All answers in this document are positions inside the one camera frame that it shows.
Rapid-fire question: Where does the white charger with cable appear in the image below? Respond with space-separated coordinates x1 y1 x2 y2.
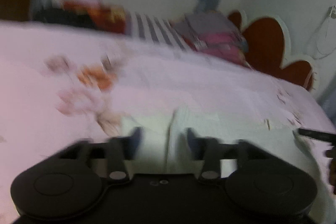
314 5 336 60

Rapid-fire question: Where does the red floral cloth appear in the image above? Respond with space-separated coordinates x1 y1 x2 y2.
62 0 130 33

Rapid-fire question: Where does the grey striped pillow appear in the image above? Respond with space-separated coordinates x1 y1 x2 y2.
128 12 195 52

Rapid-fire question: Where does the pile of folded clothes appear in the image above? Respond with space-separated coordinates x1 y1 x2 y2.
173 11 250 65

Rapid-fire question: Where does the red and white headboard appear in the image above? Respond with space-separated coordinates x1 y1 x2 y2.
227 9 320 99

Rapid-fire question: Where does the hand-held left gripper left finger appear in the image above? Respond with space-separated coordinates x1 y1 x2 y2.
60 126 143 184

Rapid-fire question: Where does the white knit sweater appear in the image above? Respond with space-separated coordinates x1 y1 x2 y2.
119 105 327 183

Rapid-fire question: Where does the pink floral bed sheet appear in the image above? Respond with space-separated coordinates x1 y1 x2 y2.
0 20 336 224

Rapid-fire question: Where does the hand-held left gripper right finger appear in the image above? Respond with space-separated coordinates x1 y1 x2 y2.
185 128 263 184

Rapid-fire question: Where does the black cloth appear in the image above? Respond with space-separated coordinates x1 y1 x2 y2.
34 7 88 28

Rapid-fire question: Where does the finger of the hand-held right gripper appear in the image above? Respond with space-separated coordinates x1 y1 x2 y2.
298 128 336 143

